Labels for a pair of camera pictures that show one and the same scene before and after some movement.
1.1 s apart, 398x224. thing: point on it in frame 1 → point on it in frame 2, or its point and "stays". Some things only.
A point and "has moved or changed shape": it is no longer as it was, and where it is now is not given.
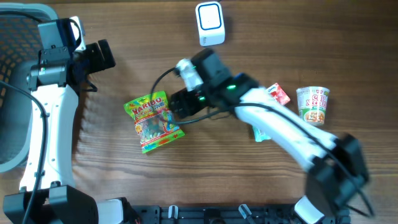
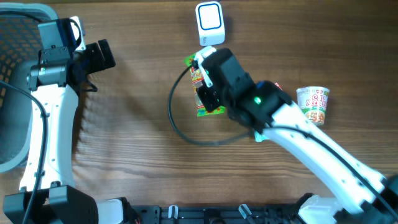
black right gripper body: x=179 y=104 → x=208 y=98
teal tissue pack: x=259 y=134 stays
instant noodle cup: x=312 y=103 stays
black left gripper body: x=101 y=55 stays
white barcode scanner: x=210 y=23 stays
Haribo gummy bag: x=155 y=123 has moved or changed shape
